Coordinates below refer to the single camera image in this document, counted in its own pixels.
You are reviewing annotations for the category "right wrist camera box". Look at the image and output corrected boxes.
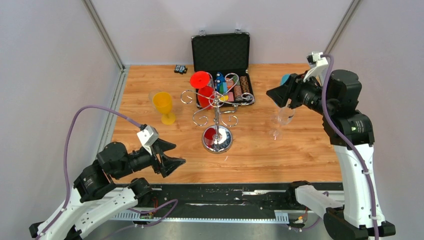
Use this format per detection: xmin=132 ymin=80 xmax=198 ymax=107
xmin=303 ymin=51 xmax=329 ymax=83

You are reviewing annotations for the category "green blue block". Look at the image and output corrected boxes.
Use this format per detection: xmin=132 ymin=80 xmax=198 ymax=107
xmin=218 ymin=82 xmax=228 ymax=95

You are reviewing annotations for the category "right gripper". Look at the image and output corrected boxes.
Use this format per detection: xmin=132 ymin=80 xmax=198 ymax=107
xmin=267 ymin=69 xmax=336 ymax=116

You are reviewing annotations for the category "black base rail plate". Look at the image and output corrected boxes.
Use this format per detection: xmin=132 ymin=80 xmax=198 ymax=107
xmin=122 ymin=182 xmax=345 ymax=221

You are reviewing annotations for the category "chrome wine glass rack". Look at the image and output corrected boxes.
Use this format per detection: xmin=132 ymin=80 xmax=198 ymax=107
xmin=180 ymin=72 xmax=249 ymax=154

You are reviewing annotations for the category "yellow plastic wine glass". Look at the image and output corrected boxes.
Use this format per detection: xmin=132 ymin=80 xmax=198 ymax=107
xmin=152 ymin=91 xmax=176 ymax=125

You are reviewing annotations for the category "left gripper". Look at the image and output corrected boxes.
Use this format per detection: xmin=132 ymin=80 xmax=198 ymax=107
xmin=114 ymin=137 xmax=187 ymax=179

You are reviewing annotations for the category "small black blue toy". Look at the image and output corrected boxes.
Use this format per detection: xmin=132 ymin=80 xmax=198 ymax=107
xmin=174 ymin=64 xmax=188 ymax=75

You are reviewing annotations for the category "pink block with yellow disc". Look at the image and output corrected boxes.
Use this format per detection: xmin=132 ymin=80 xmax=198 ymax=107
xmin=220 ymin=92 xmax=234 ymax=103

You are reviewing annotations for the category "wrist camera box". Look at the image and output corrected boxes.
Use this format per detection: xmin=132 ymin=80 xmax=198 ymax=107
xmin=303 ymin=51 xmax=329 ymax=83
xmin=136 ymin=125 xmax=159 ymax=156

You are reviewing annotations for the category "black poker chip case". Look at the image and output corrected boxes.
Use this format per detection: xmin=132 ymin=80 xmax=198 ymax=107
xmin=191 ymin=32 xmax=255 ymax=107

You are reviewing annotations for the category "red plastic wine glass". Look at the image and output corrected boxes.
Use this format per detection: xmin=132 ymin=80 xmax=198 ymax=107
xmin=189 ymin=71 xmax=215 ymax=109

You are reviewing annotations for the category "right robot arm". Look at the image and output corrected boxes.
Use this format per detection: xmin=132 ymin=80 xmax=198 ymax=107
xmin=266 ymin=69 xmax=396 ymax=240

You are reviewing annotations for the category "clear wide ribbed glass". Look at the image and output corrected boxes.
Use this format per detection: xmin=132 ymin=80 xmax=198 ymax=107
xmin=148 ymin=89 xmax=162 ymax=111

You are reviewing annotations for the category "blue toy car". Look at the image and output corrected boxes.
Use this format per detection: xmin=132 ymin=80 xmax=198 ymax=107
xmin=214 ymin=72 xmax=226 ymax=91

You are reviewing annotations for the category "blue plastic wine glass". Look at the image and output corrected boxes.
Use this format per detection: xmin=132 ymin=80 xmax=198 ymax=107
xmin=280 ymin=74 xmax=291 ymax=86

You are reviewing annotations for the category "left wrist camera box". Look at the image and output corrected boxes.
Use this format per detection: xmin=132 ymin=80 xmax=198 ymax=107
xmin=136 ymin=125 xmax=159 ymax=156

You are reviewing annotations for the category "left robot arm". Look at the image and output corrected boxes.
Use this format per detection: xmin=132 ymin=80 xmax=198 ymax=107
xmin=29 ymin=138 xmax=186 ymax=240

